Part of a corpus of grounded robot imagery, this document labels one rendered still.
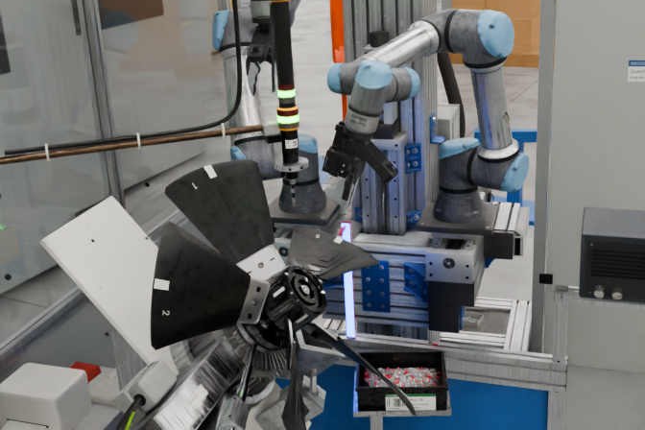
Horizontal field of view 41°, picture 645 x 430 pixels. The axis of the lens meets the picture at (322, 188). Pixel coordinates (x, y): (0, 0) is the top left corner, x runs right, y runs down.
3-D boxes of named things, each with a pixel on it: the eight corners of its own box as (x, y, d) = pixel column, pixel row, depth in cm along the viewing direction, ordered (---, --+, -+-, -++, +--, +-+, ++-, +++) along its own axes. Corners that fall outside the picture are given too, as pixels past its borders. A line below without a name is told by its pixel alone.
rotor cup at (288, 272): (276, 362, 174) (321, 330, 168) (229, 308, 174) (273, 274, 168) (300, 327, 187) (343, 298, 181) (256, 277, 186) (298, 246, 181)
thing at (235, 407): (235, 436, 158) (219, 425, 157) (241, 412, 163) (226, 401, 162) (244, 430, 156) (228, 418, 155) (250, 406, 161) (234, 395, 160)
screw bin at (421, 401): (356, 414, 204) (354, 388, 201) (357, 375, 220) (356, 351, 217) (448, 413, 202) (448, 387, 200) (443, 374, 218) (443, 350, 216)
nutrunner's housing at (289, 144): (285, 181, 176) (269, -50, 161) (280, 177, 179) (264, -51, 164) (303, 179, 177) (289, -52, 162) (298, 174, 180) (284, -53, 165)
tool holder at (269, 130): (269, 175, 173) (266, 128, 169) (261, 165, 179) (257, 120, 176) (312, 169, 175) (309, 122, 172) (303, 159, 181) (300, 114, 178)
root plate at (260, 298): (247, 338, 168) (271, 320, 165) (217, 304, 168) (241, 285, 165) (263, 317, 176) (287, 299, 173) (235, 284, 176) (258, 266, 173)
